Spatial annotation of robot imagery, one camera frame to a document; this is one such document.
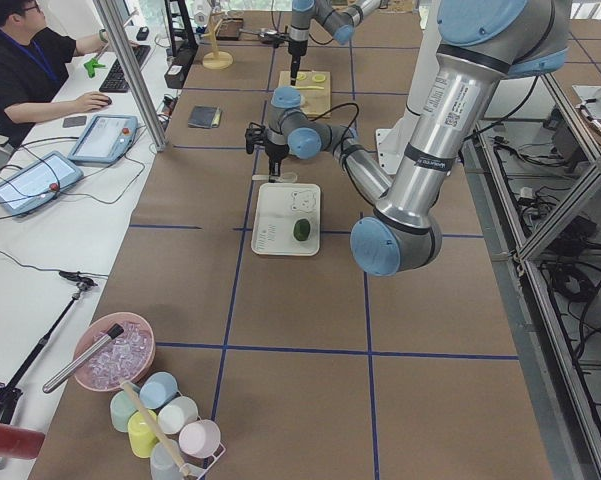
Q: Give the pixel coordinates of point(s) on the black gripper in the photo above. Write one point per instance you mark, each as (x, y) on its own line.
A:
(296, 48)
(274, 150)

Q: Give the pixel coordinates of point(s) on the translucent white spoon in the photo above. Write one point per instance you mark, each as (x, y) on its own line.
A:
(288, 177)

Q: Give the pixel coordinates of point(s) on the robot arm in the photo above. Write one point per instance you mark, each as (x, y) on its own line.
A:
(482, 43)
(340, 24)

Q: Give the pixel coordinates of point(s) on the pink bowl with ice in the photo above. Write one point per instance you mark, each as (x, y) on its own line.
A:
(127, 357)

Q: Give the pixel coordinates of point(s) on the bamboo cutting board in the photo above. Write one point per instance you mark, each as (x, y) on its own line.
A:
(312, 103)

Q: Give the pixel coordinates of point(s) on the cream bear serving tray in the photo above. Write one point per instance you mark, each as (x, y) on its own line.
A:
(278, 207)

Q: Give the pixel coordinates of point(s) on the green avocado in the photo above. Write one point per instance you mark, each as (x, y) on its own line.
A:
(302, 230)

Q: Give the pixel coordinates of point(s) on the wooden mug tree stand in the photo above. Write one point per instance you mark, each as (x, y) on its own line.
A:
(216, 59)

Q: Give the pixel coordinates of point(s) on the grey folded cloth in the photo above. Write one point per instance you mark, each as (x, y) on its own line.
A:
(204, 117)

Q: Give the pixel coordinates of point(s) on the far teach pendant tablet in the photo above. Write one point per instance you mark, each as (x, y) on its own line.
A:
(104, 140)

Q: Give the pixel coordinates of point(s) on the teach pendant tablet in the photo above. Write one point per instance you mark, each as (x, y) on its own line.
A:
(104, 140)
(38, 184)

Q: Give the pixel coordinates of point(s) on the steel scoop in ice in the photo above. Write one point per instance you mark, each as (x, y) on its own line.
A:
(70, 369)

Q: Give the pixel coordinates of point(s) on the blue cup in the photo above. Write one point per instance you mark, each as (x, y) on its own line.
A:
(158, 390)

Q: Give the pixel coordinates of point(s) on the near teach pendant tablet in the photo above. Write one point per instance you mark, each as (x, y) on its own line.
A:
(38, 184)

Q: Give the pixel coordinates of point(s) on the white cup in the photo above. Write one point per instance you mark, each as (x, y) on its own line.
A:
(178, 413)

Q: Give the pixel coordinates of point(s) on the person in black shirt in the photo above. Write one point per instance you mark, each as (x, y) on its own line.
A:
(33, 68)

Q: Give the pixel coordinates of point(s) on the pink cup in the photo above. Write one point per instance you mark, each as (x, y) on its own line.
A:
(200, 439)

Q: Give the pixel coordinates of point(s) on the green cup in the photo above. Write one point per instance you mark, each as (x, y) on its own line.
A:
(121, 409)

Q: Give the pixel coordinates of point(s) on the yellow cup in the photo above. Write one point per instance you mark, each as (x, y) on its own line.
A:
(141, 437)

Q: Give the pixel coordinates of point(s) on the clear cup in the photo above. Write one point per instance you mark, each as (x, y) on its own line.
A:
(162, 466)

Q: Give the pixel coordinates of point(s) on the black tripod stick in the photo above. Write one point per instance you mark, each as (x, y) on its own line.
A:
(10, 393)

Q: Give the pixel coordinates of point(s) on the red cylinder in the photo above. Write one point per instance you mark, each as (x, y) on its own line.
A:
(20, 443)

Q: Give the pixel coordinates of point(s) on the aluminium frame post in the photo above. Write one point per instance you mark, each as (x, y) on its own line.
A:
(112, 22)

